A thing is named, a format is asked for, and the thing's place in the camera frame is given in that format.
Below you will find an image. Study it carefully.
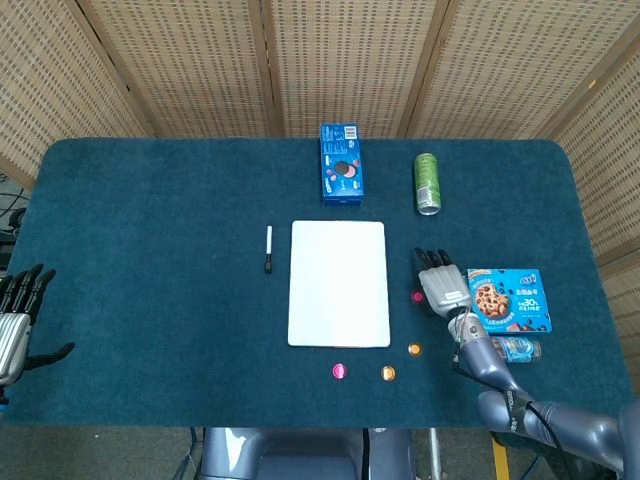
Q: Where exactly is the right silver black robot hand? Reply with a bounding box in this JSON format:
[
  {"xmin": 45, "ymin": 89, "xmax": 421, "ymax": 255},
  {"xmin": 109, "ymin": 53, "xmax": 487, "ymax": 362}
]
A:
[{"xmin": 412, "ymin": 247, "xmax": 474, "ymax": 319}]

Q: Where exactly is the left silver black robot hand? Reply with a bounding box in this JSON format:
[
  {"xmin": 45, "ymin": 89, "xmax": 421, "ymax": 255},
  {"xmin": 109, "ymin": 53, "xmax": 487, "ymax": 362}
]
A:
[{"xmin": 0, "ymin": 263, "xmax": 76, "ymax": 387}]

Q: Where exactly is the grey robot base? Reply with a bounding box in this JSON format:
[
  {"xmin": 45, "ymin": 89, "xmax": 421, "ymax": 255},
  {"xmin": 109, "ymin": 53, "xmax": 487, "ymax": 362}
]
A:
[{"xmin": 199, "ymin": 427, "xmax": 416, "ymax": 480}]

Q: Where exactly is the blue chocolate chip cookie box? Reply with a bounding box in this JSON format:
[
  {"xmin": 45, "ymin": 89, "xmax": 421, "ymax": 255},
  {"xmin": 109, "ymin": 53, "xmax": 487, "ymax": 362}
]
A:
[{"xmin": 466, "ymin": 268, "xmax": 554, "ymax": 335}]

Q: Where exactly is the blue wafer roll package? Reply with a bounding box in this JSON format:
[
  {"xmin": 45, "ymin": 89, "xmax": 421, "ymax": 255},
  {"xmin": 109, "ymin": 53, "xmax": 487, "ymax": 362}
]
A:
[{"xmin": 487, "ymin": 335, "xmax": 543, "ymax": 365}]

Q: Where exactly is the green drink can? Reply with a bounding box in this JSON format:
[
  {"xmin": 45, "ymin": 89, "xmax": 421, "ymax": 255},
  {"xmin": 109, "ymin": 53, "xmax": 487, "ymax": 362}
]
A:
[{"xmin": 412, "ymin": 152, "xmax": 442, "ymax": 217}]

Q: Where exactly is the dark teal table cloth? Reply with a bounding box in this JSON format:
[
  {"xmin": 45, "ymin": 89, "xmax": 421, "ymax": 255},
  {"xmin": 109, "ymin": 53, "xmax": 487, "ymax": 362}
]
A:
[{"xmin": 2, "ymin": 137, "xmax": 632, "ymax": 430}]

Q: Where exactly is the metal table leg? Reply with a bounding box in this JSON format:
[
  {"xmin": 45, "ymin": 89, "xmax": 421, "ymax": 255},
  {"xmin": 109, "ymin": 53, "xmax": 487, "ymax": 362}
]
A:
[{"xmin": 428, "ymin": 427, "xmax": 444, "ymax": 480}]

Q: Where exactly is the blue Oreo cookie box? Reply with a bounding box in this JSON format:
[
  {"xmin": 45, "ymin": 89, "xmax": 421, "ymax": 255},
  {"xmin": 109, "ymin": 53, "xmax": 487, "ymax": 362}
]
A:
[{"xmin": 319, "ymin": 122, "xmax": 365, "ymax": 209}]

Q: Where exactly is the woven wicker screen panel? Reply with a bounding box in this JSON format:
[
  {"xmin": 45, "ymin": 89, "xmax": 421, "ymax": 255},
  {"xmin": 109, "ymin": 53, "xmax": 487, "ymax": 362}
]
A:
[
  {"xmin": 0, "ymin": 0, "xmax": 157, "ymax": 191},
  {"xmin": 597, "ymin": 244, "xmax": 640, "ymax": 406},
  {"xmin": 397, "ymin": 0, "xmax": 640, "ymax": 141},
  {"xmin": 74, "ymin": 0, "xmax": 279, "ymax": 139},
  {"xmin": 259, "ymin": 0, "xmax": 439, "ymax": 140},
  {"xmin": 537, "ymin": 49, "xmax": 640, "ymax": 266}
]

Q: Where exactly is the white rectangular board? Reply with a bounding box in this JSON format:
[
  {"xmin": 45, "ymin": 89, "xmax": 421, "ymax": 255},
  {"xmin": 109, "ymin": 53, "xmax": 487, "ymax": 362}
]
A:
[{"xmin": 286, "ymin": 219, "xmax": 392, "ymax": 349}]

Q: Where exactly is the black cable bundle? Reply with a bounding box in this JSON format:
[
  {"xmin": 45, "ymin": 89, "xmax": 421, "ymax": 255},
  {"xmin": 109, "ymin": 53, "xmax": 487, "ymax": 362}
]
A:
[{"xmin": 0, "ymin": 169, "xmax": 29, "ymax": 269}]

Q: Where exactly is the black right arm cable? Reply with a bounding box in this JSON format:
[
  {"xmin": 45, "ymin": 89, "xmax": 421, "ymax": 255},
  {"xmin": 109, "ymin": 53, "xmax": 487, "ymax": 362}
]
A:
[{"xmin": 519, "ymin": 397, "xmax": 576, "ymax": 480}]

